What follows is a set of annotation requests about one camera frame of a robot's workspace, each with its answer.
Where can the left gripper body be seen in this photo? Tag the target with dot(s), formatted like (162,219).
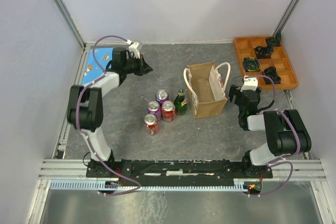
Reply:
(133,66)

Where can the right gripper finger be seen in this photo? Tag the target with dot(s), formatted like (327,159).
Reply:
(231,97)
(233,88)

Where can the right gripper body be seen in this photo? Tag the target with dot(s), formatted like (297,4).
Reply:
(238,98)

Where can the purple soda can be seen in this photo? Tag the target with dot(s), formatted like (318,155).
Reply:
(162,96)
(153,107)

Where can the red soda can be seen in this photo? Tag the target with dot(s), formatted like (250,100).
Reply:
(168,111)

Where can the green glass bottle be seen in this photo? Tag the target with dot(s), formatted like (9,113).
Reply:
(181,103)

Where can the silver top soda can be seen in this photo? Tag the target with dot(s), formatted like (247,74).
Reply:
(151,124)

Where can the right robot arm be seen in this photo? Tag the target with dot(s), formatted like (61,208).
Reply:
(286,134)

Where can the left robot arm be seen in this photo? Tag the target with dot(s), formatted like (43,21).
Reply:
(85,105)

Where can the rolled blue yellow sock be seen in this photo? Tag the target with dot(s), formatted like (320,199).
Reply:
(251,64)

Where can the rolled black sock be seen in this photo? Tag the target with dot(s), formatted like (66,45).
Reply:
(271,72)

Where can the orange wooden divider tray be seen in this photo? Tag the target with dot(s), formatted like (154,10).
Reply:
(244,48)

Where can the blue patterned cloth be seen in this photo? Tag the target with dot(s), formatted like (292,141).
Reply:
(92,70)

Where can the rolled dark sock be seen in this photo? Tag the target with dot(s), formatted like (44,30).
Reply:
(274,41)
(263,52)

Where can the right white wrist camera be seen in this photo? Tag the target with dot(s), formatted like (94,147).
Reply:
(249,83)

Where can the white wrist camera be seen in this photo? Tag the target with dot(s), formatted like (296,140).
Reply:
(249,83)
(134,48)

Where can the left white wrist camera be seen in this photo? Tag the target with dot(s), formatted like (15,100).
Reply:
(134,48)

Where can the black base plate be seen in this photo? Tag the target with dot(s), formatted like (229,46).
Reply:
(177,173)

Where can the aluminium frame rail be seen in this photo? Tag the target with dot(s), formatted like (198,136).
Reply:
(298,170)

